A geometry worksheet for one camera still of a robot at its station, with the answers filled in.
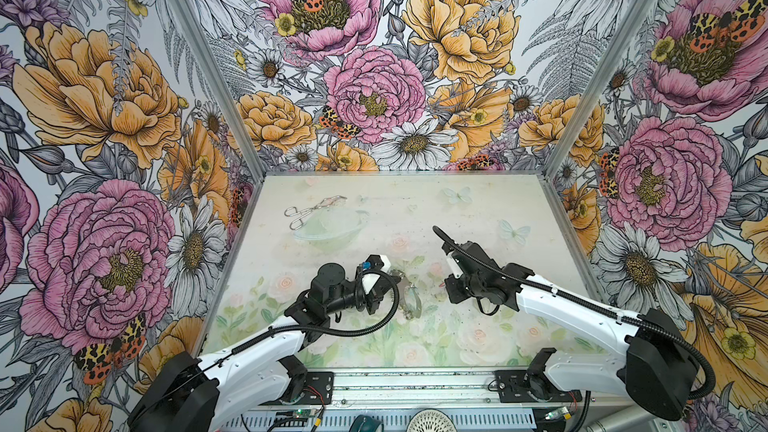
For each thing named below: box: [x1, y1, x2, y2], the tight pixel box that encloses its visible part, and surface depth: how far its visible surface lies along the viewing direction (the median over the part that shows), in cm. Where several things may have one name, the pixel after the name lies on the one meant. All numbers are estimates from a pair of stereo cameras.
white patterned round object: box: [405, 408, 458, 432], surface depth 69 cm
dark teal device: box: [349, 414, 384, 432], surface depth 64 cm
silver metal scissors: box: [284, 195, 347, 230], surface depth 113 cm
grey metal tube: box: [586, 405, 657, 432], surface depth 70 cm
